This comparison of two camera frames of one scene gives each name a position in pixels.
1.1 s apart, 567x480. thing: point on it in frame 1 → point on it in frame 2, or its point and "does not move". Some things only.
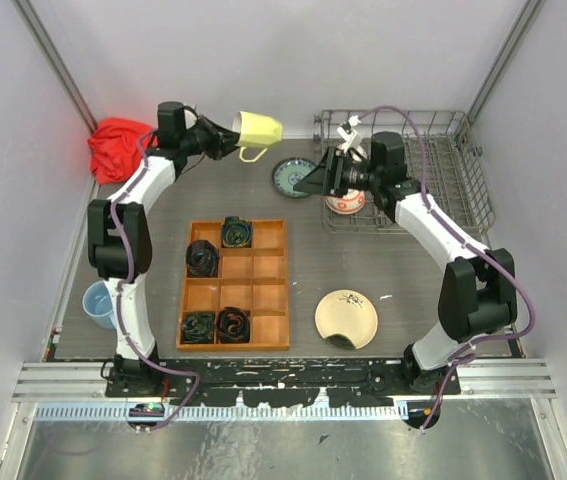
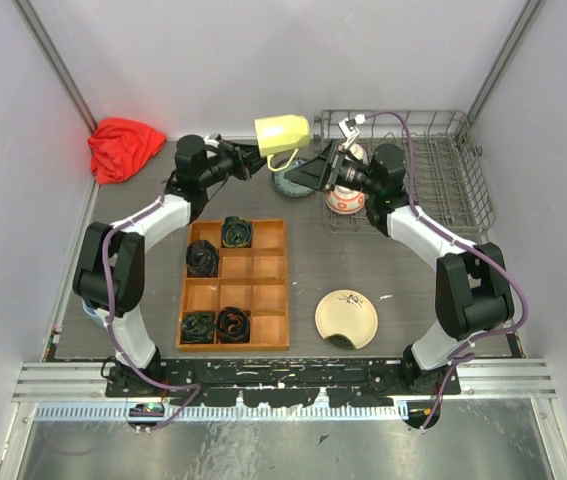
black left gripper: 224,139 → 247,158
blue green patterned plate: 288,172 does not move
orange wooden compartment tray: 255,278 does not move
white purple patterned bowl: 362,152 does not move
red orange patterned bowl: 350,203 does not move
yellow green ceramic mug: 257,130 → 279,138
